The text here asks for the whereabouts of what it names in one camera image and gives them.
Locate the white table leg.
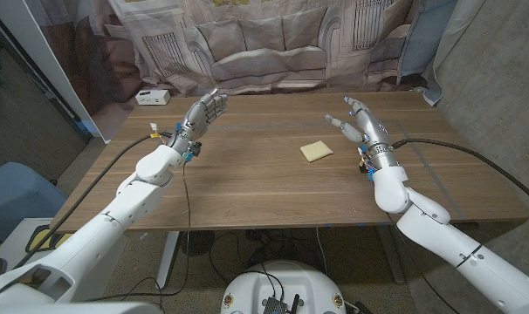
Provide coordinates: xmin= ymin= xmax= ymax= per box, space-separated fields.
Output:
xmin=155 ymin=230 xmax=181 ymax=289

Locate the white floor platform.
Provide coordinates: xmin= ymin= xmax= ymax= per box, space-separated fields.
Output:
xmin=0 ymin=217 xmax=130 ymax=302

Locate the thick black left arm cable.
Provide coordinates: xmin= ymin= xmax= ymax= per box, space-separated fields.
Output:
xmin=13 ymin=132 xmax=175 ymax=270

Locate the pale yellow sponge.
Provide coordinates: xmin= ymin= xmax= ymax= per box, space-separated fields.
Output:
xmin=299 ymin=140 xmax=334 ymax=163

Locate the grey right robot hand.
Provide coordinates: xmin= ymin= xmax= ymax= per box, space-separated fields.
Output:
xmin=324 ymin=96 xmax=401 ymax=172

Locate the white upright panel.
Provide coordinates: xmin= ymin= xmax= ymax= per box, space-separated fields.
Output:
xmin=0 ymin=0 xmax=113 ymax=144

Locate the yellow pad with black rim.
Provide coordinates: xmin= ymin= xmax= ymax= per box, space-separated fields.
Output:
xmin=26 ymin=224 xmax=73 ymax=254

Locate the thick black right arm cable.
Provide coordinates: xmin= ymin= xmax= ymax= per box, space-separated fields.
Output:
xmin=390 ymin=138 xmax=529 ymax=209

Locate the black round fan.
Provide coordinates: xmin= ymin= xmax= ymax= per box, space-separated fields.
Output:
xmin=180 ymin=229 xmax=216 ymax=257

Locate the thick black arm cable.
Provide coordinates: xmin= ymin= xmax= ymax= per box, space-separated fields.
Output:
xmin=13 ymin=132 xmax=175 ymax=270
xmin=390 ymin=138 xmax=529 ymax=209

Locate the white power strip box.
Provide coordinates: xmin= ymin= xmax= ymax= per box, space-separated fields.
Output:
xmin=134 ymin=89 xmax=171 ymax=106

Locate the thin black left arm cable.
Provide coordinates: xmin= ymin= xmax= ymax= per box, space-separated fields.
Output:
xmin=83 ymin=160 xmax=192 ymax=304

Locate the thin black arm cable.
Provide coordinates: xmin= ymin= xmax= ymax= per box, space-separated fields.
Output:
xmin=83 ymin=160 xmax=192 ymax=304
xmin=385 ymin=212 xmax=463 ymax=314

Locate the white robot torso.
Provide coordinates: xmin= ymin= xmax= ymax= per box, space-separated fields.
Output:
xmin=220 ymin=260 xmax=347 ymax=314

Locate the grey table leg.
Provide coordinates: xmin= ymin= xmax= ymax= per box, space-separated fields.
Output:
xmin=375 ymin=225 xmax=406 ymax=284

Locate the black device on torso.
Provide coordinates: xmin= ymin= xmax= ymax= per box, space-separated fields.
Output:
xmin=262 ymin=294 xmax=300 ymax=314

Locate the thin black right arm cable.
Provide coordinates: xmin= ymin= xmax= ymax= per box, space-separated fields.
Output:
xmin=385 ymin=212 xmax=463 ymax=314

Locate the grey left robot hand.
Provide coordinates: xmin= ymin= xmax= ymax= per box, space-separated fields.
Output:
xmin=170 ymin=89 xmax=229 ymax=152

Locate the black floor cable bundle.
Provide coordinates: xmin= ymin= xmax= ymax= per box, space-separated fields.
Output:
xmin=210 ymin=229 xmax=326 ymax=284

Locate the printed sofa backdrop cloth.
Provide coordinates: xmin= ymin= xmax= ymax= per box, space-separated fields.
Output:
xmin=26 ymin=0 xmax=488 ymax=108

